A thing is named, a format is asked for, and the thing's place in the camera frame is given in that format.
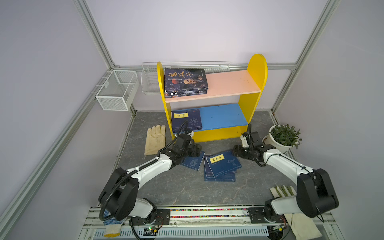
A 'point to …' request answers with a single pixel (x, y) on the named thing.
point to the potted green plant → (282, 137)
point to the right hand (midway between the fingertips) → (236, 153)
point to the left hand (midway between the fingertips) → (196, 148)
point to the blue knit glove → (112, 226)
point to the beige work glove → (155, 139)
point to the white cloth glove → (303, 226)
